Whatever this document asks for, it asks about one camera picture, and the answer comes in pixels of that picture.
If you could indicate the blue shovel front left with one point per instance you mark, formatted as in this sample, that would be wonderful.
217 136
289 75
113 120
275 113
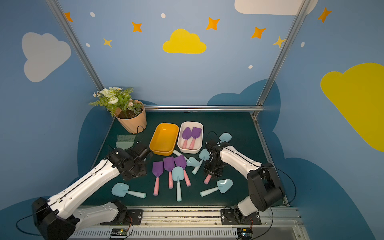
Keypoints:
121 190

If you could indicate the blue shovel under purple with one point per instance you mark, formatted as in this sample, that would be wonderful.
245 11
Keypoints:
191 161

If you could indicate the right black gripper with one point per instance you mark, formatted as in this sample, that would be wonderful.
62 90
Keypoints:
213 169

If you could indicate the blue shovel far right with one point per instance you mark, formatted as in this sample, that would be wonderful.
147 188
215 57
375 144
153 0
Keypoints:
225 137

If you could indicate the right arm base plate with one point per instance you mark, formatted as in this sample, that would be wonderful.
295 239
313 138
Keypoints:
231 216

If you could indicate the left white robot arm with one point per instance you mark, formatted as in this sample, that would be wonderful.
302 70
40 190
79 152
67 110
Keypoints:
58 217

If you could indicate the blue pointed shovel front right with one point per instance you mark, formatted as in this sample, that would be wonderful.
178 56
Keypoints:
222 185

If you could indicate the left circuit board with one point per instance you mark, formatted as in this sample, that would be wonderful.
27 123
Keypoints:
119 233

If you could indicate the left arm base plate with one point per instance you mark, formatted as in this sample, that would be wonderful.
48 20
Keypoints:
135 216

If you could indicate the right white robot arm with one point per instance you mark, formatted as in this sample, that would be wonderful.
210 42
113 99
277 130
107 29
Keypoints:
264 185

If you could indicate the circuit board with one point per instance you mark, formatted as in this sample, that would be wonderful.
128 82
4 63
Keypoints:
244 233
119 233

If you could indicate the white plastic storage box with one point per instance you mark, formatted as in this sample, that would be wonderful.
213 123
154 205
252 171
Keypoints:
198 143

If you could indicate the purple pointed shovel pink handle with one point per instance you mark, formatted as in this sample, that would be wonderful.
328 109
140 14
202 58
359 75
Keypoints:
187 134

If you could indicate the right circuit board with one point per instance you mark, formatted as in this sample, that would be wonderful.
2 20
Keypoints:
244 233

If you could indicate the green toy rake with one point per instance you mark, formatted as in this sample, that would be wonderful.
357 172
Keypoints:
125 141

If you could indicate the blue round shovel centre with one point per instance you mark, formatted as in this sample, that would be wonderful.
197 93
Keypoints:
178 175

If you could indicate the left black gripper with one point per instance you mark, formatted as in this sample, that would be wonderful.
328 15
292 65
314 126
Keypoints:
143 151

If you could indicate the yellow plastic storage box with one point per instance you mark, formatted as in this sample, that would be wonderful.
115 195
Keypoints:
164 139

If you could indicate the potted artificial flower plant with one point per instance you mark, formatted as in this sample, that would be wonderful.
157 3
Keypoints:
130 113

